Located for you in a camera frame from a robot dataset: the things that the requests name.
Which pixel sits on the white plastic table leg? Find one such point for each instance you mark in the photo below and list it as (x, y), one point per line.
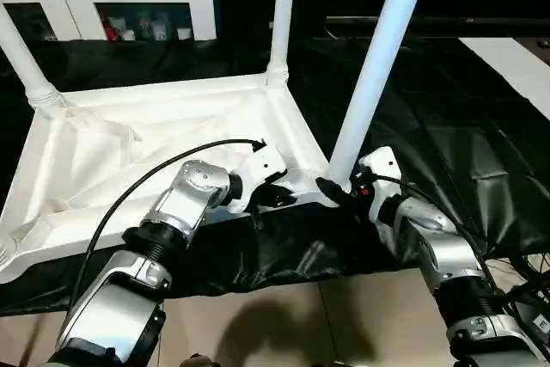
(7, 251)
(282, 15)
(21, 58)
(378, 58)

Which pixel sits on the white plastic table top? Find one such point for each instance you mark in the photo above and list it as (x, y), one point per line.
(129, 143)

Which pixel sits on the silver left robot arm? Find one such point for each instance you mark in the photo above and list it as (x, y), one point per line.
(180, 204)

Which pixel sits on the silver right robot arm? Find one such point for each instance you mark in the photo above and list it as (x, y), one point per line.
(438, 255)

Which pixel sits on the black work mat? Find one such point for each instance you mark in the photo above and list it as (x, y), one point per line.
(447, 169)

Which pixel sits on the dark left robot foot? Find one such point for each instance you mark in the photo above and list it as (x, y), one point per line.
(194, 361)

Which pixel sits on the black floor stand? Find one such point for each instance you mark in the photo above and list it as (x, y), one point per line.
(533, 298)

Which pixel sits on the red bottle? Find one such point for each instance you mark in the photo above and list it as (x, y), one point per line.
(109, 30)

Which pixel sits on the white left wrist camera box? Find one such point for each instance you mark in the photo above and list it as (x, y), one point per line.
(262, 165)

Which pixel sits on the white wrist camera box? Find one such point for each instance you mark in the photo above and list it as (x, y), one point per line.
(378, 165)
(262, 165)

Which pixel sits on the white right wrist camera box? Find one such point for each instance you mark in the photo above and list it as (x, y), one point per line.
(378, 165)

